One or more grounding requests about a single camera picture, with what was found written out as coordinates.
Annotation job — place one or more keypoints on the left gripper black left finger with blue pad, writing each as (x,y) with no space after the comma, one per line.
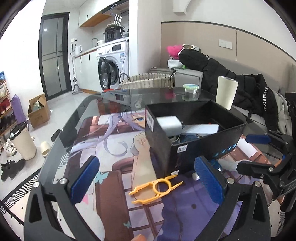
(40,221)

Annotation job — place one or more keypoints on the white wifi router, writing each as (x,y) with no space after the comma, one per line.
(116,22)

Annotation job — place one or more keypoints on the black framed glass door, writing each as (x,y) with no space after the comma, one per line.
(53,55)

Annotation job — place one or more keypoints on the purple rolled mat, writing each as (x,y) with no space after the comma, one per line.
(17,109)

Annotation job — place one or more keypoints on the black cardboard box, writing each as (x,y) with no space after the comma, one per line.
(176,154)

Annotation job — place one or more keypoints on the black shoe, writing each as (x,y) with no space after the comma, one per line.
(11,168)

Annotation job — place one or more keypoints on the white power adapter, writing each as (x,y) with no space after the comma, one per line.
(171,125)

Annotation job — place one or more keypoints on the yellow plastic tweezer tool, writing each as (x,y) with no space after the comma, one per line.
(157,194)

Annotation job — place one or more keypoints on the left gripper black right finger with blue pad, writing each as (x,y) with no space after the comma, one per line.
(252,221)

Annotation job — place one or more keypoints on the brown cardboard box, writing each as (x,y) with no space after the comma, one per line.
(38,110)

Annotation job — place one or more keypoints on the white flat device in box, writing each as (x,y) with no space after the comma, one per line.
(200,130)

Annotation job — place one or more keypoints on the white electric kettle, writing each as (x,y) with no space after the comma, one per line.
(78,50)

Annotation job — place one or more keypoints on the cream slipper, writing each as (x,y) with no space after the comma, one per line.
(45,149)

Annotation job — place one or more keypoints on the black puffer jacket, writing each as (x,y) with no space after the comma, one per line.
(249,92)

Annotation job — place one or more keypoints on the white washing machine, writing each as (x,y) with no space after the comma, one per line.
(112,64)

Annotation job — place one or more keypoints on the white sneaker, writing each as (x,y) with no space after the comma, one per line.
(9,148)

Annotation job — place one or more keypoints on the black rice cooker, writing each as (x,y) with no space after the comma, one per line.
(112,33)

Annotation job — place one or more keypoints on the white wicker basket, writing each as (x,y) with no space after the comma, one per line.
(147,80)

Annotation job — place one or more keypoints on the cream trash bin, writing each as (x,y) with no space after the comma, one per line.
(23,141)

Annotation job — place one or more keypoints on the wooden shoe rack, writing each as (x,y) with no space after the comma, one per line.
(7,117)

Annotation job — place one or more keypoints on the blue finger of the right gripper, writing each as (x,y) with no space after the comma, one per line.
(258,139)

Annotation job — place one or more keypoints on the small white green box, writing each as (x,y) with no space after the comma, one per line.
(191,88)

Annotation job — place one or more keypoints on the anime print desk mat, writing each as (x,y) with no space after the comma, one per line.
(126,161)

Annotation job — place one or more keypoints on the pink plush hat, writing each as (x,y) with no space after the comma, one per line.
(174,50)

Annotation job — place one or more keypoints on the white wall switch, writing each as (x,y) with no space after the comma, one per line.
(225,44)

